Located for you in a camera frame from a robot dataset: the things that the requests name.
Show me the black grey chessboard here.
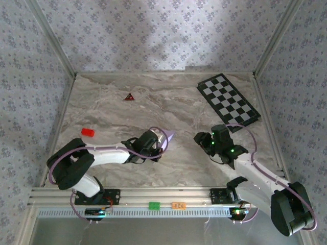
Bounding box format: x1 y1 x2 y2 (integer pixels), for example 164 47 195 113
196 73 262 133

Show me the small circuit board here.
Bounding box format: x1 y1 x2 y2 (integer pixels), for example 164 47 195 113
85 208 113 220
229 207 250 221

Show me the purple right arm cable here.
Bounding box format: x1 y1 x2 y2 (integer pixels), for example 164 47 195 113
226 124 317 232

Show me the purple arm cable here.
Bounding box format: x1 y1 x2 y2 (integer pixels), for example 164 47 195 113
47 127 171 224
226 124 317 232

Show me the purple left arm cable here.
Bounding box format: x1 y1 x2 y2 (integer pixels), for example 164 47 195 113
47 127 171 224

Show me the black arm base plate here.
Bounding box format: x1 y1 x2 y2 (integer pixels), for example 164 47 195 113
209 188 256 205
74 188 121 206

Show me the aluminium mounting rail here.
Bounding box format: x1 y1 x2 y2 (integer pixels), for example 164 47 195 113
28 186 306 206

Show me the grey slotted cable duct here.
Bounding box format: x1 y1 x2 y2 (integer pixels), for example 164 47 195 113
37 207 232 218

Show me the aluminium side rail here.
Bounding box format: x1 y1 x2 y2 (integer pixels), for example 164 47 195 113
38 73 77 187
251 72 292 187

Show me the aluminium frame post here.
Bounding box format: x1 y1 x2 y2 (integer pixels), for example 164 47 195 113
252 0 305 79
25 0 77 79

